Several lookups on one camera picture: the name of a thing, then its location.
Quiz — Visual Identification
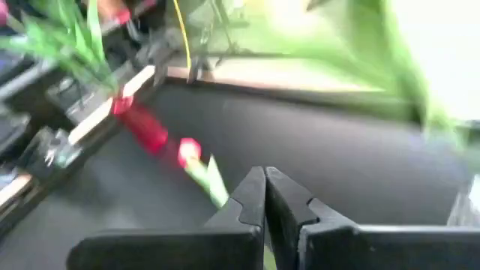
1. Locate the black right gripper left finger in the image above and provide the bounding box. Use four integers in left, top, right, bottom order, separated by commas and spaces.
66, 166, 267, 270

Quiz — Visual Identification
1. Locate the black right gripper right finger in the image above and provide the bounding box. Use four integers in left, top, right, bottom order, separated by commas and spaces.
265, 166, 480, 270

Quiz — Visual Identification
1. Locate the red artificial tulip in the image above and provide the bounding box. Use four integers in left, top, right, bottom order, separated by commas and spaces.
73, 0, 118, 91
176, 137, 231, 209
0, 0, 95, 78

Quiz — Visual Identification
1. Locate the red ribbed glass vase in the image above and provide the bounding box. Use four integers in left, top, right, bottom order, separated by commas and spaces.
111, 94, 170, 156

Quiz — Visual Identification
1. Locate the yellow hanging cable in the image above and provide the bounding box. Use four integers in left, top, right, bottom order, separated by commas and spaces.
172, 0, 194, 72

